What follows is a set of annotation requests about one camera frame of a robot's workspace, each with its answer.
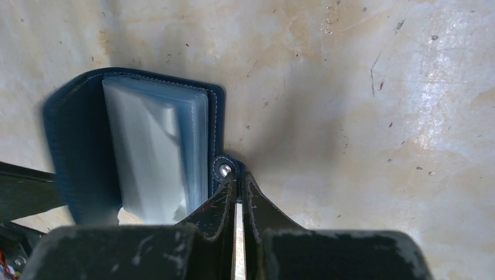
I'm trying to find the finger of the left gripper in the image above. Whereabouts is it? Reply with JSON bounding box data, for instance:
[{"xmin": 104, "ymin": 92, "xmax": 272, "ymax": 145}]
[{"xmin": 1, "ymin": 162, "xmax": 64, "ymax": 223}]

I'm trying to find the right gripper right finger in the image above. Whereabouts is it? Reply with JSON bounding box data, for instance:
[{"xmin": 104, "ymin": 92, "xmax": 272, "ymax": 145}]
[{"xmin": 242, "ymin": 171, "xmax": 304, "ymax": 279}]

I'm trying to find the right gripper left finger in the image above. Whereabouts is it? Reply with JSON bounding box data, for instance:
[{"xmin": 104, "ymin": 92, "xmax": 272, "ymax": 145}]
[{"xmin": 178, "ymin": 172, "xmax": 237, "ymax": 279}]

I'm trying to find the dark blue card holder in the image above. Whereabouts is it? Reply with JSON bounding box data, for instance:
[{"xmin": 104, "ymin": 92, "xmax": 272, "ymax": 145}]
[{"xmin": 41, "ymin": 67, "xmax": 238, "ymax": 225}]

